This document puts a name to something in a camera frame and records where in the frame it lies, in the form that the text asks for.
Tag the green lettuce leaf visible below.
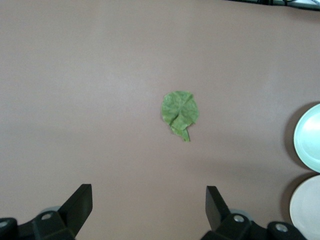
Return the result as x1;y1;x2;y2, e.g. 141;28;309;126
160;90;200;144

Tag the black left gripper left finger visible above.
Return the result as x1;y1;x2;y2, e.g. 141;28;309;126
0;183;94;240

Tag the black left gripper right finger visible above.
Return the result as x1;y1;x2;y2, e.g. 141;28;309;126
201;185;309;240

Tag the pale green plate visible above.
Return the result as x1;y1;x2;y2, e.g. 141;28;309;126
292;103;320;174

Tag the beige plate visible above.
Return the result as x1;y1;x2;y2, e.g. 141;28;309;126
289;174;320;240

